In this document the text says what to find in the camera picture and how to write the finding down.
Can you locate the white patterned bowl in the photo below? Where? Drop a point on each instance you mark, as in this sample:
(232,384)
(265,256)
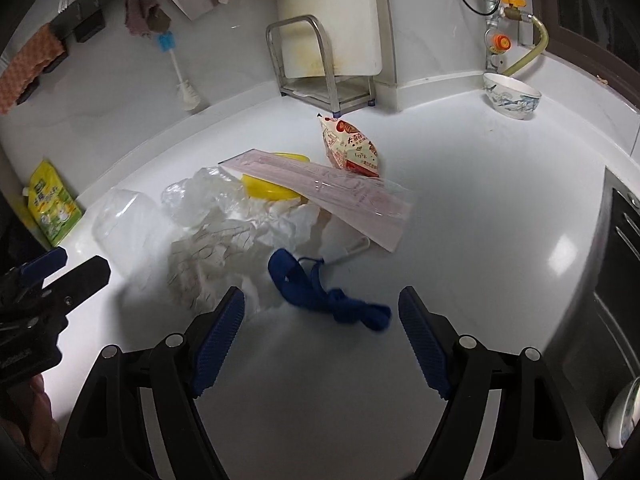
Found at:
(512,96)

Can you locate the metal gas pipe with valve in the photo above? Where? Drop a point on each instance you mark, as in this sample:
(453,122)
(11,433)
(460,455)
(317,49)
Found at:
(496,25)

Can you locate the clear plastic bags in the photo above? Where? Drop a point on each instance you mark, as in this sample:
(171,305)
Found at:
(235,247)

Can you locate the orange hanging cloth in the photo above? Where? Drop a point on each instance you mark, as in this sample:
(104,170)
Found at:
(27,67)

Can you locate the green refill pouch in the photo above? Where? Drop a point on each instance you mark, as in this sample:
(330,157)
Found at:
(52,204)

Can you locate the white cutting board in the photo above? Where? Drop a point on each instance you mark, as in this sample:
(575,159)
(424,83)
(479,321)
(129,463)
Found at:
(327,15)

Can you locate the yellow plastic lid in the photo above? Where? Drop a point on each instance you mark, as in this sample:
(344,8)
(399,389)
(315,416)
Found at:
(267,187)

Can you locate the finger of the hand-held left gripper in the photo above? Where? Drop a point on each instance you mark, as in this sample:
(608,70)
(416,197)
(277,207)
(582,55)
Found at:
(46,262)
(82,275)

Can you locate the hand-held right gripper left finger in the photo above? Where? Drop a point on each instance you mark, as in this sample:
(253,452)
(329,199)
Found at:
(215,345)

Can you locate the person's left hand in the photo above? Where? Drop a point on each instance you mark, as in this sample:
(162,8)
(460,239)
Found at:
(42,420)

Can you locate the black kitchen sink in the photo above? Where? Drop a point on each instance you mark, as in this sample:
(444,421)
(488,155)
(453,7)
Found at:
(615,280)

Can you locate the brown hanging cloth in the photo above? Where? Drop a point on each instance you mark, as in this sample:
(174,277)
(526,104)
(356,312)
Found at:
(142,7)

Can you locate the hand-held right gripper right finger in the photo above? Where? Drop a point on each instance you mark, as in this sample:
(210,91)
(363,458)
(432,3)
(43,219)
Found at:
(425,345)

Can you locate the dark window frame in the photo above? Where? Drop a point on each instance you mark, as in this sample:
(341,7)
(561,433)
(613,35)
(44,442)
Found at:
(585,5)

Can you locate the white and blue bottle brush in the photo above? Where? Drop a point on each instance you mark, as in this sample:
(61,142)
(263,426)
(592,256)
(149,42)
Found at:
(180,77)

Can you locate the clear plastic bag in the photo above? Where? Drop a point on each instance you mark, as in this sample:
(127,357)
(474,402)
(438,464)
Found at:
(202,197)

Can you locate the stainless steel rack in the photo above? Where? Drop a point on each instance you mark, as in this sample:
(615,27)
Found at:
(312,72)

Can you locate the red and white snack packet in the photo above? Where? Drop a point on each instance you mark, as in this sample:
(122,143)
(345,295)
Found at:
(350,147)

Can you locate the pink plastic package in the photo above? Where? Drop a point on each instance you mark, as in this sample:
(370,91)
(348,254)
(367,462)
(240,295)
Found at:
(330,190)

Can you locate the clear plastic container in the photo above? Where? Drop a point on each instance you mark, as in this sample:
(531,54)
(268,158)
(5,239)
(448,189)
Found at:
(125,227)

